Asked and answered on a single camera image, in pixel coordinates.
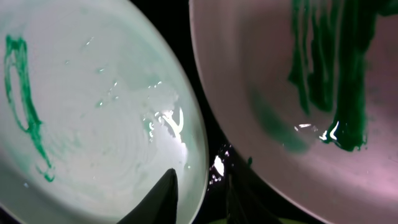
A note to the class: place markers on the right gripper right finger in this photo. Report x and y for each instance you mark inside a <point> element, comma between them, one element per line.
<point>243,207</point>

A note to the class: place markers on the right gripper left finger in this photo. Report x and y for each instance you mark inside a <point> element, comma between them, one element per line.
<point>159,206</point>

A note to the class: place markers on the stained white plate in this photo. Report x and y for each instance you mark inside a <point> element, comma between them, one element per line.
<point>306,91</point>
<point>95,108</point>

